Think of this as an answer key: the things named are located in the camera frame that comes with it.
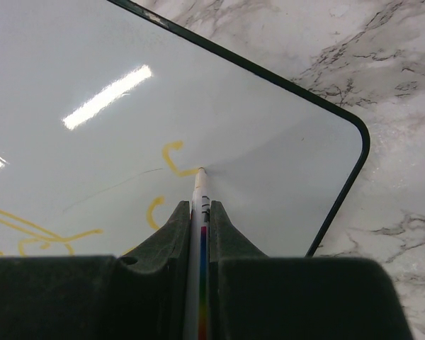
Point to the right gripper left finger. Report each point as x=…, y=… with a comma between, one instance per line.
x=140, y=295

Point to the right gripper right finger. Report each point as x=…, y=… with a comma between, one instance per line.
x=255, y=296

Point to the black framed whiteboard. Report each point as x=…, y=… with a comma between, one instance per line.
x=107, y=111

